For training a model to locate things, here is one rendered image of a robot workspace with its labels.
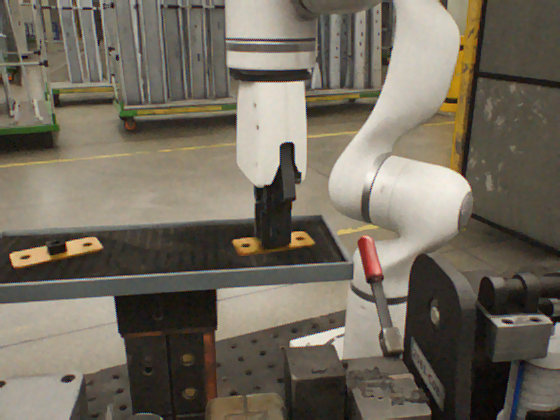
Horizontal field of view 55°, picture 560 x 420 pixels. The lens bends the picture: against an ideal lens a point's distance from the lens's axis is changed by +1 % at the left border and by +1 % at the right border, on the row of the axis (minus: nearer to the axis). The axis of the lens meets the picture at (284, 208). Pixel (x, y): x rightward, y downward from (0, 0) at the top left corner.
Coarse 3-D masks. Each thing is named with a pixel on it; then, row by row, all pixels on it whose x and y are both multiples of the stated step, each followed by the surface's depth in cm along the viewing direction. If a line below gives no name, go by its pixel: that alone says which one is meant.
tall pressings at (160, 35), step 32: (128, 0) 647; (160, 0) 702; (192, 0) 695; (224, 0) 708; (128, 32) 658; (160, 32) 665; (192, 32) 707; (224, 32) 721; (128, 64) 668; (160, 64) 680; (192, 64) 717; (224, 64) 733; (128, 96) 676; (160, 96) 690; (192, 96) 722; (224, 96) 744
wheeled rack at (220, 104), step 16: (112, 0) 617; (112, 16) 622; (112, 48) 717; (112, 64) 724; (112, 80) 726; (208, 96) 750; (128, 112) 660; (144, 112) 666; (160, 112) 673; (176, 112) 681; (192, 112) 688; (128, 128) 675
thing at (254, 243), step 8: (296, 232) 60; (304, 232) 60; (240, 240) 57; (248, 240) 57; (256, 240) 57; (296, 240) 57; (304, 240) 57; (312, 240) 57; (240, 248) 56; (248, 248) 55; (256, 248) 55; (264, 248) 56; (272, 248) 56; (280, 248) 56; (288, 248) 56; (296, 248) 56
